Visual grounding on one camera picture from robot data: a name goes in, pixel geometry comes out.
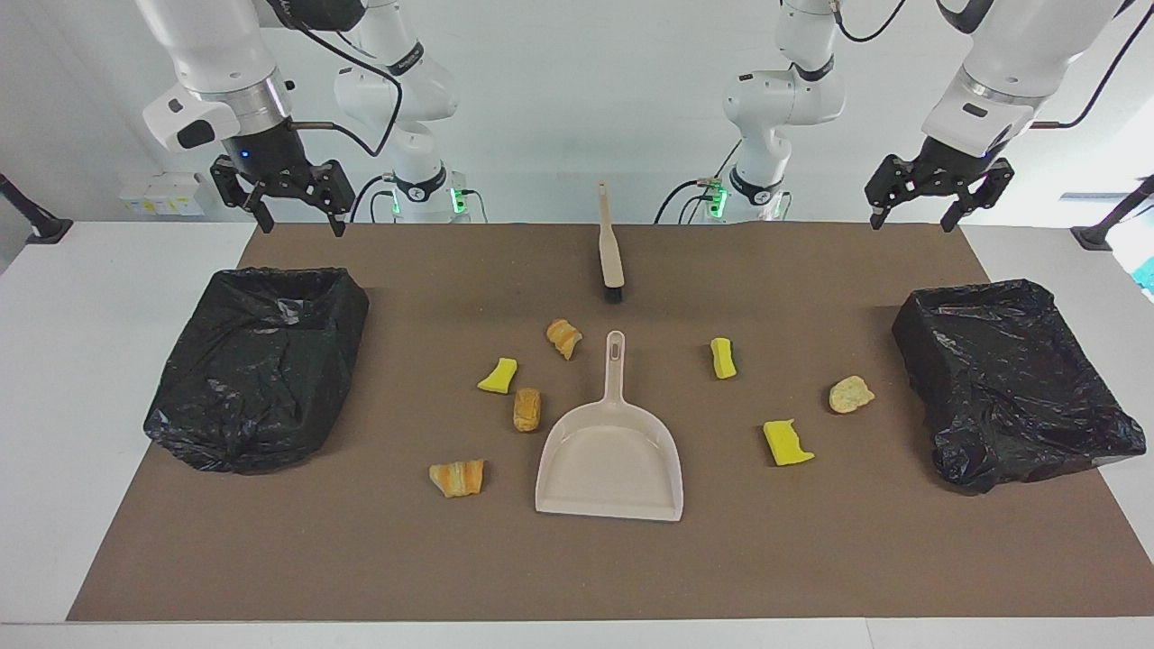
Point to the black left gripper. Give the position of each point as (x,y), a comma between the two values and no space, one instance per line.
(947,164)

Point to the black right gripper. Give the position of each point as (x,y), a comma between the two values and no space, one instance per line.
(266,158)

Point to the pale bread chunk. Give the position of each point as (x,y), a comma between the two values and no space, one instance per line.
(850,395)

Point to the yellow sponge with green edge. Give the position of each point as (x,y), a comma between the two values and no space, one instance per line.
(723,359)

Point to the yellow sponge wedge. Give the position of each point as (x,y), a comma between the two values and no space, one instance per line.
(498,377)

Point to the notched yellow sponge piece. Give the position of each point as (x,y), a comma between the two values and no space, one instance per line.
(787,443)

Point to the small croissant chunk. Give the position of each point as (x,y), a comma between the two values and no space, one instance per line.
(564,338)

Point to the brown bread roll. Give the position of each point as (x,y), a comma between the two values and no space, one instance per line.
(527,410)

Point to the beige brush with black bristles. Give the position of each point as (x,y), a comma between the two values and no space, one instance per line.
(611,252)

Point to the orange striped croissant piece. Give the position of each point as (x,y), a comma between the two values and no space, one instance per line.
(458,478)

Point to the beige plastic dustpan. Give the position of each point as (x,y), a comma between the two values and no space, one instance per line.
(609,460)

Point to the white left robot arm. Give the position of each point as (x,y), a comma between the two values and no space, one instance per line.
(784,99)

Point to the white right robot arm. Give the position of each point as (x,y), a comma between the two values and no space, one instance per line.
(216,54)

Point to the black bag lined bin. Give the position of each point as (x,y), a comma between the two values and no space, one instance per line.
(1010,388)
(261,370)

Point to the teal object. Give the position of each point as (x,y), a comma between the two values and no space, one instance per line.
(1143,275)

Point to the brown table mat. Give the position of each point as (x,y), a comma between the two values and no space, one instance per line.
(361,559)

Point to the white wall socket boxes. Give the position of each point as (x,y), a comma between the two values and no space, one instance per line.
(162,194)

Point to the black camera stand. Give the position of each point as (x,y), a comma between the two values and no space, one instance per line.
(1095,236)
(50,230)

